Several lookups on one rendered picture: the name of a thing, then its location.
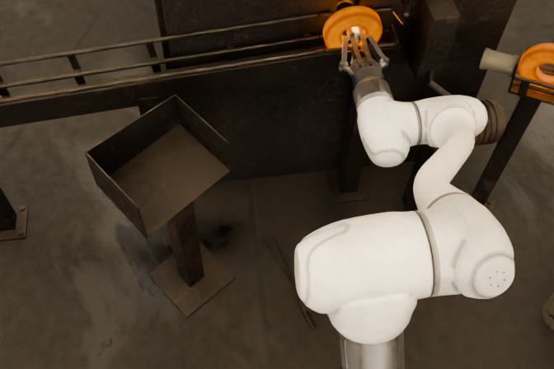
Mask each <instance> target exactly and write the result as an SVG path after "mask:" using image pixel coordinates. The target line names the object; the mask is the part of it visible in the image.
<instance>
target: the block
mask: <svg viewBox="0 0 554 369"><path fill-rule="evenodd" d="M460 19H461V17H460V14H459V12H458V9H457V7H456V5H455V3H454V0H422V3H421V7H420V12H419V16H418V19H417V22H416V25H415V31H414V35H413V37H412V41H411V47H410V49H409V53H408V56H407V60H408V63H409V64H410V67H411V71H412V73H413V76H414V78H415V80H416V81H418V82H421V81H426V77H427V72H428V71H431V70H432V71H434V80H438V79H440V78H441V76H442V73H443V70H444V66H445V64H446V61H447V58H448V54H449V51H450V49H451V46H452V43H453V40H454V37H455V35H456V32H457V29H458V25H459V22H460Z"/></svg>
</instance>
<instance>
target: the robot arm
mask: <svg viewBox="0 0 554 369"><path fill-rule="evenodd" d="M346 33H347V36H348V37H346V36H345V37H344V38H343V43H342V55H341V61H340V65H339V72H343V70H344V71H346V72H348V73H349V75H350V76H351V78H352V82H353V85H354V92H353V97H354V102H355V105H356V110H357V112H358V118H357V123H358V128H359V135H360V137H361V140H362V143H363V145H364V148H365V151H366V152H367V154H368V156H369V158H370V160H371V161H372V162H373V163H374V164H375V165H377V166H381V167H393V166H398V165H400V164H401V163H402V162H403V161H404V160H405V159H406V157H407V154H408V152H409V150H410V147H411V146H415V145H421V144H429V146H430V147H438V148H439V150H438V151H437V152H436V153H435V154H434V155H433V156H432V157H431V158H430V159H429V160H428V161H427V162H426V163H425V164H424V165H423V166H422V167H421V168H420V169H419V171H418V173H417V175H416V177H415V181H414V186H413V192H414V197H415V203H416V206H417V208H418V210H417V211H410V212H388V213H375V214H369V215H365V216H360V217H352V218H348V219H345V220H341V221H338V222H333V223H331V224H329V225H326V226H324V227H321V228H320V229H318V230H316V231H314V232H312V233H311V234H309V235H307V236H305V237H304V238H303V239H302V241H301V242H300V243H299V244H298V245H297V246H296V248H295V251H294V275H295V283H296V288H297V293H298V296H299V298H300V299H301V300H302V301H303V303H304V304H305V305H306V306H307V307H309V308H310V309H312V310H313V311H315V312H318V313H321V314H328V316H329V319H330V321H331V323H332V325H333V326H334V327H335V328H336V330H337V331H338V332H339V333H340V352H341V363H342V369H405V361H404V332H403V330H404V329H405V327H406V326H407V325H408V323H409V322H410V319H411V315H412V313H413V311H414V309H415V308H416V304H417V300H418V299H422V298H426V297H437V296H446V295H456V294H463V295H464V296H465V297H471V298H478V299H490V298H493V297H497V296H499V295H500V294H501V293H503V292H504V291H505V290H506V289H507V288H508V287H509V286H510V285H511V283H512V282H513V280H514V250H513V247H512V245H511V242H510V240H509V237H508V236H507V234H506V232H505V229H504V228H503V227H502V226H501V225H500V223H499V222H498V221H497V219H496V218H495V217H494V216H493V214H492V213H491V212H490V211H489V210H488V209H487V208H486V207H484V206H483V205H482V204H480V203H478V202H477V201H476V200H475V199H474V198H473V197H472V196H470V195H469V194H466V193H464V192H462V191H461V190H460V189H457V188H455V187H454V186H452V185H451V184H450V181H451V180H452V179H453V177H454V176H455V175H456V174H457V172H458V170H459V169H460V168H461V166H462V165H463V163H464V162H465V160H466V159H467V158H468V157H469V155H470V154H471V152H472V149H473V148H474V144H475V138H474V137H475V136H477V135H478V134H479V133H481V132H482V131H483V130H484V128H485V126H486V123H487V119H488V118H487V112H486V108H485V106H484V105H483V104H482V103H481V102H480V101H479V100H478V99H476V98H473V97H470V96H460V95H455V96H437V97H431V98H427V99H423V100H418V101H413V102H400V101H395V100H394V99H393V97H392V93H391V90H390V86H389V85H388V83H387V82H386V81H385V80H384V77H383V73H382V70H383V68H387V66H388V63H389V58H388V57H386V56H385V55H384V54H383V52H382V50H381V49H380V48H379V47H378V44H377V43H376V41H375V40H374V38H373V37H372V36H371V35H365V34H364V33H363V30H362V27H358V26H355V27H351V28H349V29H347V31H346ZM356 41H359V46H360V49H361V52H362V55H363V57H362V58H361V55H360V53H359V49H358V46H357V43H356ZM348 44H349V45H350V50H351V53H352V56H353V60H354V61H353V63H352V64H351V65H350V67H349V64H348V62H347V61H346V60H347V51H348ZM369 49H370V50H371V52H372V53H373V56H374V57H375V58H376V59H377V61H378V62H377V61H375V60H374V59H373V58H372V57H371V53H370V52H369Z"/></svg>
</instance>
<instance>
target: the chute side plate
mask: <svg viewBox="0 0 554 369"><path fill-rule="evenodd" d="M381 50H382V52H383V54H384V55H385V56H386V57H388V58H389V63H388V66H387V68H386V70H385V72H386V71H391V66H392V60H393V57H394V54H395V50H396V48H387V49H381ZM341 55H342V52H340V53H330V54H325V59H324V55H323V54H318V55H313V56H307V57H301V58H291V59H285V60H280V61H275V62H269V63H260V64H254V65H249V66H243V67H238V68H228V69H223V70H217V71H212V72H202V73H196V74H191V75H185V76H180V77H170V78H165V79H159V80H155V81H149V82H139V83H133V84H128V85H123V86H113V87H107V88H101V89H96V90H90V91H81V92H76V93H70V94H65V95H59V96H49V97H44V98H39V99H33V100H24V101H18V102H12V103H6V104H1V105H0V128H4V127H9V126H15V125H20V124H30V123H35V122H40V121H46V120H51V119H62V118H67V117H72V116H78V115H83V114H93V113H98V112H103V111H109V110H118V109H124V108H129V107H135V106H138V102H137V99H142V98H150V97H159V100H160V103H161V102H163V101H165V100H167V99H168V98H170V97H171V96H173V95H175V94H176V95H177V96H179V97H180V98H181V99H187V98H192V97H198V96H207V95H213V94H218V93H224V92H230V91H239V90H245V89H250V88H255V87H261V86H270V85H276V84H281V83H286V82H296V81H302V80H307V79H313V78H318V77H331V76H340V75H349V73H348V72H346V71H344V70H343V72H339V65H340V61H341Z"/></svg>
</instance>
